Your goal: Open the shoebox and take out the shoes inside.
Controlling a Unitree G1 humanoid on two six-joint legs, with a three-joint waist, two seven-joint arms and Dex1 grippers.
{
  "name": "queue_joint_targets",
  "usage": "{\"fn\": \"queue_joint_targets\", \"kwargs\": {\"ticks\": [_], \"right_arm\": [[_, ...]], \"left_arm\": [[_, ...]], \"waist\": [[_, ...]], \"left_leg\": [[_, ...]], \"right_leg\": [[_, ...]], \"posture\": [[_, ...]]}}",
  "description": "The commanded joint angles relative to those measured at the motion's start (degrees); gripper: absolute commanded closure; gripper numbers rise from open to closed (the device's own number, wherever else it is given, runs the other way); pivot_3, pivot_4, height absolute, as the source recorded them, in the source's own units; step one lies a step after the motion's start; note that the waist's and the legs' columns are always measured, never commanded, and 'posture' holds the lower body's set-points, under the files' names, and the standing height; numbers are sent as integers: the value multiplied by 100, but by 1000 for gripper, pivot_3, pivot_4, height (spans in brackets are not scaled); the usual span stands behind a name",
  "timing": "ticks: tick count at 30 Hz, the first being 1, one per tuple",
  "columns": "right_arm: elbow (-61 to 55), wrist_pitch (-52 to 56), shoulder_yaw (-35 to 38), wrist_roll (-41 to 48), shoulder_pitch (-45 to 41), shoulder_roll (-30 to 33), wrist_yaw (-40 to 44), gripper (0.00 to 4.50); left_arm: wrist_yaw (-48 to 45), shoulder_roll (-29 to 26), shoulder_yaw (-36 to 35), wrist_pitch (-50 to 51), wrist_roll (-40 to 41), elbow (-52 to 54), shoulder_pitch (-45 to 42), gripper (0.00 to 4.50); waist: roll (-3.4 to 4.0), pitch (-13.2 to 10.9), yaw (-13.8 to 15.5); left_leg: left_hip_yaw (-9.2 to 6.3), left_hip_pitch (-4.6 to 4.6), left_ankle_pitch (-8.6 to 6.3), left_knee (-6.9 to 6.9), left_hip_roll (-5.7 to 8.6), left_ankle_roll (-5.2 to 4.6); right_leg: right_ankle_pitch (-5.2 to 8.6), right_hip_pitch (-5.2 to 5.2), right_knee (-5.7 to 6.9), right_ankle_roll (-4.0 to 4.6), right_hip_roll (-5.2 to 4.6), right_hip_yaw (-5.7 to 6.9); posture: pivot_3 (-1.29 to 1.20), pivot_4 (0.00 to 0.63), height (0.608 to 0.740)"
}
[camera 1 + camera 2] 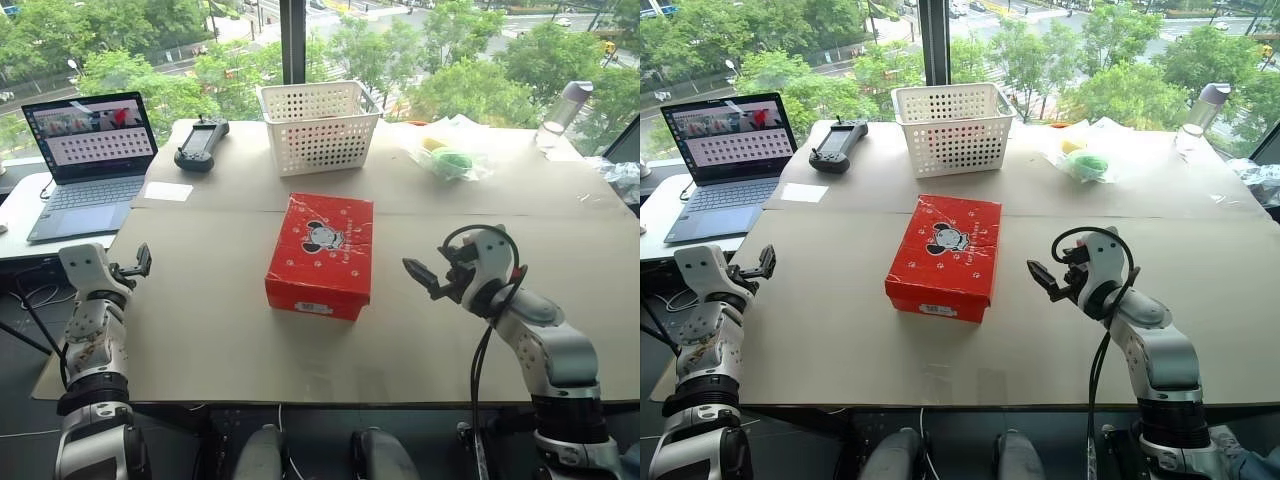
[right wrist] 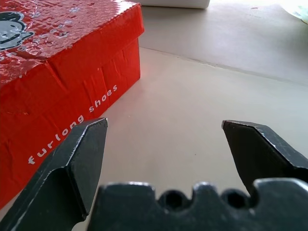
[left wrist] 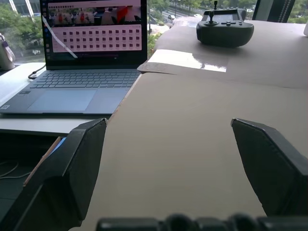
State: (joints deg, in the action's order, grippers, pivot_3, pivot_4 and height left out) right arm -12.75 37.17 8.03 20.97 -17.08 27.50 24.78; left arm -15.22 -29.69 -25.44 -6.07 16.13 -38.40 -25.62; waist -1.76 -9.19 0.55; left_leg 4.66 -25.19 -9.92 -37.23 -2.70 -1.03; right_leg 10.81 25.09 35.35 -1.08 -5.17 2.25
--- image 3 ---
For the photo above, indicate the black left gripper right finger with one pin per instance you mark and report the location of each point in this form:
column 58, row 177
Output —
column 272, row 168

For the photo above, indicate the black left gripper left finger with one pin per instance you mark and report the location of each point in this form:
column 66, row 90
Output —
column 72, row 173

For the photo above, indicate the brown cardboard sheet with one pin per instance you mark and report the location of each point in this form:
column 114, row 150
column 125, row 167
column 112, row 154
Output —
column 204, row 120

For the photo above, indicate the grey open laptop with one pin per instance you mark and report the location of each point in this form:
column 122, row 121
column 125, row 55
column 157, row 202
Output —
column 81, row 65

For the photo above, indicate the black joystick remote controller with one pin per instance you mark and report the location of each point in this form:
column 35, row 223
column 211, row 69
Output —
column 223, row 31

